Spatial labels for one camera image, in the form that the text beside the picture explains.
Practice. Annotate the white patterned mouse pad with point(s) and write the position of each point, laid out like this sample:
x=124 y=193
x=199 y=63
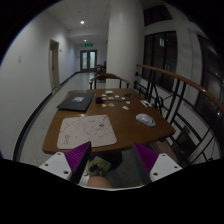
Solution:
x=76 y=131

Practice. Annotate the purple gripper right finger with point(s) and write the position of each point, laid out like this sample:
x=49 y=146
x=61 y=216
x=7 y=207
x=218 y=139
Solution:
x=152 y=166

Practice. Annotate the grey computer mouse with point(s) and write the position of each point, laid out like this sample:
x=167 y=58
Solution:
x=146 y=119

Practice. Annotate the small black box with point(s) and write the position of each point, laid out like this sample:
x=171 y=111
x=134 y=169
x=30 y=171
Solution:
x=99 y=100

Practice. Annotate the white card on table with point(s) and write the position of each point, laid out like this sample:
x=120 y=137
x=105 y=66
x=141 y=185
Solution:
x=108 y=92

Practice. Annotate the wooden chair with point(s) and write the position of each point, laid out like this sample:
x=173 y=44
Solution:
x=107 y=76

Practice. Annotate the white remote device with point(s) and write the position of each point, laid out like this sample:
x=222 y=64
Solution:
x=145 y=103

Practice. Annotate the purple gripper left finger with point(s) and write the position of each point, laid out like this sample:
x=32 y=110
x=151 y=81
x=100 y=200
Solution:
x=69 y=165

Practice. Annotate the black laptop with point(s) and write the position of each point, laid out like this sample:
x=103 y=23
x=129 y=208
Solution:
x=77 y=102

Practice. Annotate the wooden stair handrail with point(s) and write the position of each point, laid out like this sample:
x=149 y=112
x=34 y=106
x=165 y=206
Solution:
x=188 y=82

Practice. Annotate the double door with exit sign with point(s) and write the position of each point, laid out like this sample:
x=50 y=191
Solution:
x=88 y=60

